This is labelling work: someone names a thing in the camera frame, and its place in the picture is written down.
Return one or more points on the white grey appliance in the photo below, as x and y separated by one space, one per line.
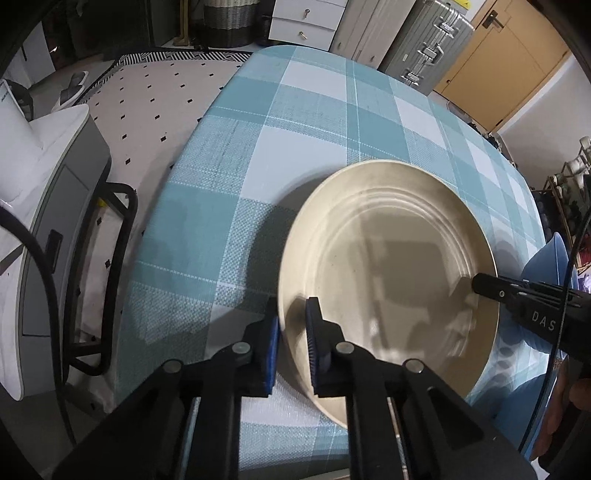
60 194

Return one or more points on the silver suitcase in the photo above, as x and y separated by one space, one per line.
429 46

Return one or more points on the dotted rug with striped edge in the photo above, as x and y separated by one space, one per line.
161 92

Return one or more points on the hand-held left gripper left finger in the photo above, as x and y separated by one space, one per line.
272 355

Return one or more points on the yellow wooden door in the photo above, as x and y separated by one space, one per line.
508 64

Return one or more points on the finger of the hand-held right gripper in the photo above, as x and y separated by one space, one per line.
496 288

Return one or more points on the cream suitcase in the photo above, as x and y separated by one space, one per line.
369 32

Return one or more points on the teal checked tablecloth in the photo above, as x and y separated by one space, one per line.
323 115

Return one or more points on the person's right hand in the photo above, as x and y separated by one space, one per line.
581 394

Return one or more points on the black metal frame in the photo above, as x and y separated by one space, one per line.
124 230

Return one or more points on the large blue bowl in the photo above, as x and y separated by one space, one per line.
526 406

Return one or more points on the cream plate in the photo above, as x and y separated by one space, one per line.
392 258

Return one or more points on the wooden shoe rack with shoes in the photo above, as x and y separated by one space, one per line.
579 164

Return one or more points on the grey white slipper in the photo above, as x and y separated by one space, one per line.
79 79
67 98

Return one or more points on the black fridge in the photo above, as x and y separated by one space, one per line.
129 23

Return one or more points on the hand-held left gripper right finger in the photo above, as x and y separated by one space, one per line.
316 350

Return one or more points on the white grey woven basket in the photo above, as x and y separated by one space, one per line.
228 23

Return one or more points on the white desk with drawers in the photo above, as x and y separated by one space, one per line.
307 25

